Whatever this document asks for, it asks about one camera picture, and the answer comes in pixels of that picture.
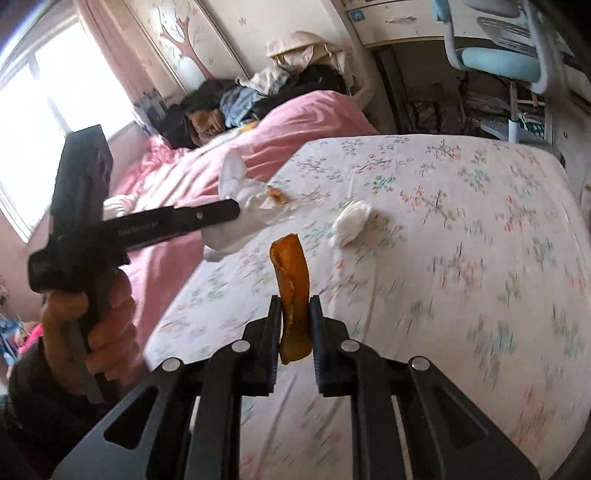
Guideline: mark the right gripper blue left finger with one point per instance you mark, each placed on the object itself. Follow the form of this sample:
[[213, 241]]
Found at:
[[263, 355]]

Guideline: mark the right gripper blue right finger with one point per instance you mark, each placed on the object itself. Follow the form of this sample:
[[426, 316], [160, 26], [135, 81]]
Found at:
[[333, 367]]

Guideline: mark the curled orange peel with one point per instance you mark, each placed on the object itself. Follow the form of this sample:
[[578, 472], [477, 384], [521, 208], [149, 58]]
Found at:
[[293, 280]]

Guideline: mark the small white tissue ball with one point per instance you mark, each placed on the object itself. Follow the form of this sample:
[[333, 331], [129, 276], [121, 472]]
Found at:
[[350, 223]]

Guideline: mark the white tissue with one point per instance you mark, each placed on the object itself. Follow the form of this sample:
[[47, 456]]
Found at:
[[256, 210]]

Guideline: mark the small orange peel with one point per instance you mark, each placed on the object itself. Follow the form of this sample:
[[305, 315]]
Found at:
[[276, 195]]

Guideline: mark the person's left hand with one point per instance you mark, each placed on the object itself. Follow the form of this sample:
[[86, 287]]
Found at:
[[112, 340]]

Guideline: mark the white cloth on duvet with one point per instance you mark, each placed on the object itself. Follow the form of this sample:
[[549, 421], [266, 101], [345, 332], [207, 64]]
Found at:
[[119, 205]]

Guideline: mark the pink duvet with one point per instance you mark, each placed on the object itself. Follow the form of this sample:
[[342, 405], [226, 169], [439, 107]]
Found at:
[[182, 177]]

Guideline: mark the floral bed sheet mattress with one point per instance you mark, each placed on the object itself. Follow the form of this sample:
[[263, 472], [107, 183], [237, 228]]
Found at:
[[475, 255]]

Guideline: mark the pile of clothes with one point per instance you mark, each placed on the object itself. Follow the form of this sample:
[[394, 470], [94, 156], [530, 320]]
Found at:
[[219, 105]]

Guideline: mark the beige bag on bed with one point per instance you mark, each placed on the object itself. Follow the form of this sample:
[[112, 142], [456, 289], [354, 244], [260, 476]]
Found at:
[[301, 49]]

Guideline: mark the white desk with drawer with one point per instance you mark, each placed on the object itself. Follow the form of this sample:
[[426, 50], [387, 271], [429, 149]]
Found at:
[[386, 22]]

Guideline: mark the blue grey desk chair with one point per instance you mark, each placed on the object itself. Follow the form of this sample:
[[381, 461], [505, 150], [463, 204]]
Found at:
[[526, 52]]

